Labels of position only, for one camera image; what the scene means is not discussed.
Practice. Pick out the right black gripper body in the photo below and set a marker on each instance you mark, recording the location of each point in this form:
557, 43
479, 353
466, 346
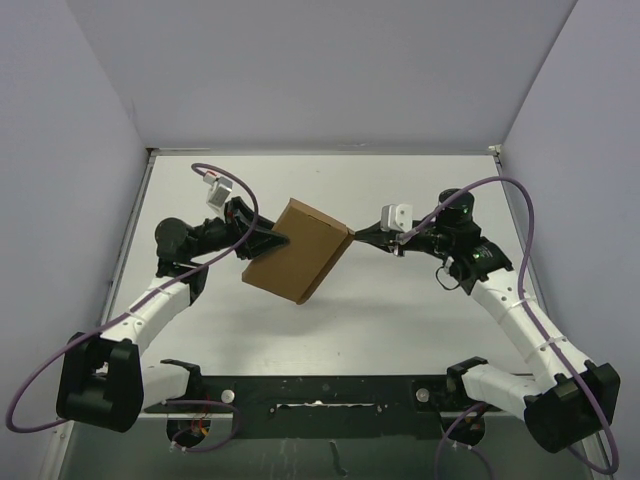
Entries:
429, 236

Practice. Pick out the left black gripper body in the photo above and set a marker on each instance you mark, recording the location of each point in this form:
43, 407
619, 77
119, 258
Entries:
229, 233

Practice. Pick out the brown cardboard box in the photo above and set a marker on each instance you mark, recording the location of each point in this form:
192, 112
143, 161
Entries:
294, 272

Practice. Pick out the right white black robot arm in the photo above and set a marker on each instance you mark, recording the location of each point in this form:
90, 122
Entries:
567, 397

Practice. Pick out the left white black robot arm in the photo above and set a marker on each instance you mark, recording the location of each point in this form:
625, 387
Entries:
103, 382

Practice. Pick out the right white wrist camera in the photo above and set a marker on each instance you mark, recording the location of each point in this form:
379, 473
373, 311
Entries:
397, 217

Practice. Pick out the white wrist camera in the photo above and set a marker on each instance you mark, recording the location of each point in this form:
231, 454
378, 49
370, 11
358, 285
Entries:
220, 188
397, 217

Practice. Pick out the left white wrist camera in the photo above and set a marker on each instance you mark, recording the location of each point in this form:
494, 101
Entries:
220, 188

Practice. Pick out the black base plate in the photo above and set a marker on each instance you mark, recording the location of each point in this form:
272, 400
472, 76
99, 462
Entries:
321, 407

